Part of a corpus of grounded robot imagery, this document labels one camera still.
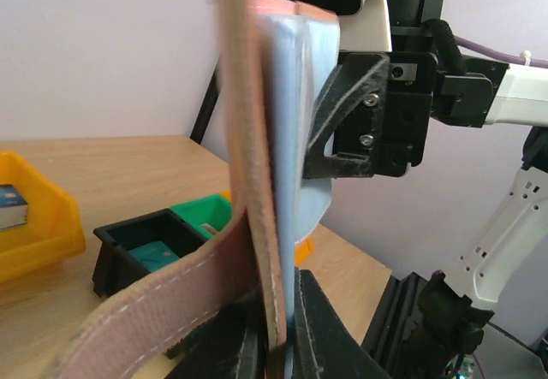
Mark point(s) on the blue card stack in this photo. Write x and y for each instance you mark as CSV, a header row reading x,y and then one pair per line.
x,y
13,207

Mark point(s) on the yellow bin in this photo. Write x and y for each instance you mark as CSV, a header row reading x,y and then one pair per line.
x,y
304,226
53,230

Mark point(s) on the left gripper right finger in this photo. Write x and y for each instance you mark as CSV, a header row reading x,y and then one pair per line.
x,y
323,346

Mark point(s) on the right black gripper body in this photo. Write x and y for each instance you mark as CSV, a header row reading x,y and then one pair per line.
x,y
393,132

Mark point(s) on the pink card holder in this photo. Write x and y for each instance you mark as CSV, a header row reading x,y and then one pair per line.
x,y
162,308

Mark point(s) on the teal card stack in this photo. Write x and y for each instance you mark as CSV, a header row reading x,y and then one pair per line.
x,y
154,255

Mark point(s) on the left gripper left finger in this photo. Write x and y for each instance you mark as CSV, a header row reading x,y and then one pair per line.
x,y
232,345

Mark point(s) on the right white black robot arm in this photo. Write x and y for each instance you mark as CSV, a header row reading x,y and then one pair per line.
x,y
425,219

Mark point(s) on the green bin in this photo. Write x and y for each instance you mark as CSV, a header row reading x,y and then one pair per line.
x,y
214,209

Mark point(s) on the yellow bin far right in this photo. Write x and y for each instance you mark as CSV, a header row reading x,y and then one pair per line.
x,y
304,226

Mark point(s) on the black bin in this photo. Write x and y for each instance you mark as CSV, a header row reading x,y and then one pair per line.
x,y
116,269

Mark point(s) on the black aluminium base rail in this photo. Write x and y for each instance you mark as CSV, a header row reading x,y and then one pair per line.
x,y
395,318

